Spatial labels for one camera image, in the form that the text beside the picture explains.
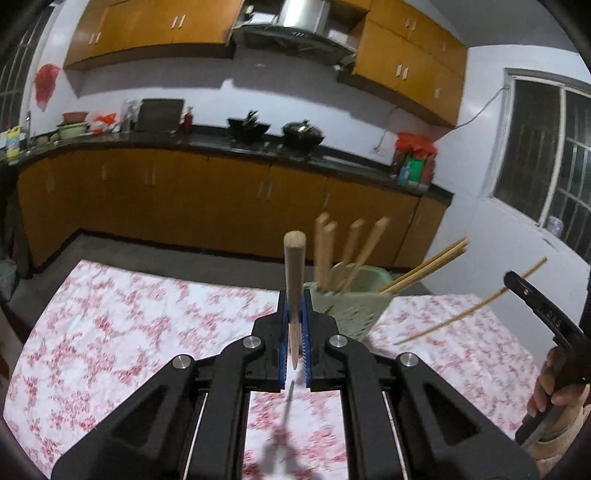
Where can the green basin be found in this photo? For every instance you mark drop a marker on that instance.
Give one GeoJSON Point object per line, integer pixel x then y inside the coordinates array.
{"type": "Point", "coordinates": [74, 131]}

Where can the wooden upper kitchen cabinets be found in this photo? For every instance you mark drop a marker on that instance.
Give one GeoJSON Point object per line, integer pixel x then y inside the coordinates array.
{"type": "Point", "coordinates": [138, 32]}

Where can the dark cutting board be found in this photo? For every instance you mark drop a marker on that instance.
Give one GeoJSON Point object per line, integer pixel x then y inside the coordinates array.
{"type": "Point", "coordinates": [159, 115]}

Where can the steel range hood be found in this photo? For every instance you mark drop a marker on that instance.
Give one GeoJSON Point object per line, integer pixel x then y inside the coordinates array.
{"type": "Point", "coordinates": [300, 18]}

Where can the grey-green plastic utensil holder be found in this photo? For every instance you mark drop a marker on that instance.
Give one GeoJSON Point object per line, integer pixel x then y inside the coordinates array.
{"type": "Point", "coordinates": [355, 300]}

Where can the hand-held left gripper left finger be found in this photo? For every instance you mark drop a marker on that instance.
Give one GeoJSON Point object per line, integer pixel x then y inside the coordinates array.
{"type": "Point", "coordinates": [282, 350]}

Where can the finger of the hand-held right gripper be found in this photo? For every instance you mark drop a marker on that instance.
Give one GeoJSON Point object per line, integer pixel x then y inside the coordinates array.
{"type": "Point", "coordinates": [545, 309]}

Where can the person's right forearm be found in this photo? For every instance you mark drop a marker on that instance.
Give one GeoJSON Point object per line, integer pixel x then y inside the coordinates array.
{"type": "Point", "coordinates": [563, 438]}

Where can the dark lidded pot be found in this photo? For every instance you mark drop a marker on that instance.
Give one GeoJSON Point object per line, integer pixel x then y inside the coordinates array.
{"type": "Point", "coordinates": [302, 134]}

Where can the red bottle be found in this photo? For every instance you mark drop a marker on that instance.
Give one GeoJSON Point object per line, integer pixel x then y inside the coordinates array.
{"type": "Point", "coordinates": [187, 123]}

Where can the black wok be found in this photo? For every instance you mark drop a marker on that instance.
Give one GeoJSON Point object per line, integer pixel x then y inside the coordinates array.
{"type": "Point", "coordinates": [247, 129]}

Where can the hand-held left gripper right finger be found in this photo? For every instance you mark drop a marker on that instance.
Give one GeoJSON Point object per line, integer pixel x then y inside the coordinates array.
{"type": "Point", "coordinates": [307, 350]}

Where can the small clear bottle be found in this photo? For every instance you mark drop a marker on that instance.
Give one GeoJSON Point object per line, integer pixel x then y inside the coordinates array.
{"type": "Point", "coordinates": [555, 226]}

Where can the wooden kitchen cabinets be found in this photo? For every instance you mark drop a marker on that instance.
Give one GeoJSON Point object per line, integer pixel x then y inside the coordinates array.
{"type": "Point", "coordinates": [138, 32]}
{"type": "Point", "coordinates": [207, 198]}

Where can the yellow detergent bottle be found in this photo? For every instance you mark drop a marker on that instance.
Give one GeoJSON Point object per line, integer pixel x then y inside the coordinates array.
{"type": "Point", "coordinates": [14, 145]}

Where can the clear plastic jar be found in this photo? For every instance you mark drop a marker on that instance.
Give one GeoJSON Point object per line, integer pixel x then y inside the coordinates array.
{"type": "Point", "coordinates": [130, 117]}

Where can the person's right hand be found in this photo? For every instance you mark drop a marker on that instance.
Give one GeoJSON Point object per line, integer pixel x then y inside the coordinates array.
{"type": "Point", "coordinates": [540, 383]}

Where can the red floral white tablecloth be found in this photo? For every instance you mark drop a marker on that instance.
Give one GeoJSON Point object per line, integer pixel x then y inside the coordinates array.
{"type": "Point", "coordinates": [115, 332]}

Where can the wooden lower kitchen cabinets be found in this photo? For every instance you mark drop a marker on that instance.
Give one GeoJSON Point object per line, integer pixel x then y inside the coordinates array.
{"type": "Point", "coordinates": [207, 198]}

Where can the black kitchen countertop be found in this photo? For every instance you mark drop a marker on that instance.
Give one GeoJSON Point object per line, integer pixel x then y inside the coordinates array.
{"type": "Point", "coordinates": [360, 168]}

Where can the red and white bag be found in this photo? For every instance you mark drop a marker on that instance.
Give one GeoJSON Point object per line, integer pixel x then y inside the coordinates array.
{"type": "Point", "coordinates": [104, 123]}

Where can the barred window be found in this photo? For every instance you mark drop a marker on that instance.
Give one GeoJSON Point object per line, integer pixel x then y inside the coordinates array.
{"type": "Point", "coordinates": [18, 69]}
{"type": "Point", "coordinates": [531, 152]}

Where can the red plastic bag on wall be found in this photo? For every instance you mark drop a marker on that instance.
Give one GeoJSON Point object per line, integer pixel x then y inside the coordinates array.
{"type": "Point", "coordinates": [46, 83]}

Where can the green bottle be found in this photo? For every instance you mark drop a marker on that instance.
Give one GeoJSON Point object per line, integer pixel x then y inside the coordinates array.
{"type": "Point", "coordinates": [414, 171]}

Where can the red bowl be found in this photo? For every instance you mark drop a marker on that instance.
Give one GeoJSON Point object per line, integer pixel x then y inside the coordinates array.
{"type": "Point", "coordinates": [75, 117]}

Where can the metal faucet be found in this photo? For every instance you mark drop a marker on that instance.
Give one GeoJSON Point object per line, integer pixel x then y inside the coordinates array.
{"type": "Point", "coordinates": [28, 127]}

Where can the large red plastic bag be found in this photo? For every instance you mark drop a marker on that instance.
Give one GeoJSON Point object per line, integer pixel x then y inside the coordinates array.
{"type": "Point", "coordinates": [415, 145]}

